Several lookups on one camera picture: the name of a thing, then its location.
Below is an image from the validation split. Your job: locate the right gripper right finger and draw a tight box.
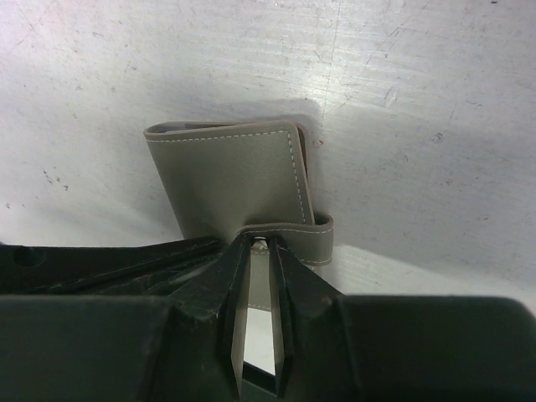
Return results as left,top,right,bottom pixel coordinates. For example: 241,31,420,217
269,237,535,401

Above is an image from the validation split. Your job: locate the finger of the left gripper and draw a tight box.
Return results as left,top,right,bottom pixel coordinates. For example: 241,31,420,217
1,237,235,296

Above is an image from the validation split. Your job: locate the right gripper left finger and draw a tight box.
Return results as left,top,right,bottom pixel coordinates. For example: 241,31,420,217
1,235,251,401

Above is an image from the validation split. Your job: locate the grey card holder wallet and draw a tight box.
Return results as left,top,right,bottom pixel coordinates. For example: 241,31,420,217
143,121,333,311

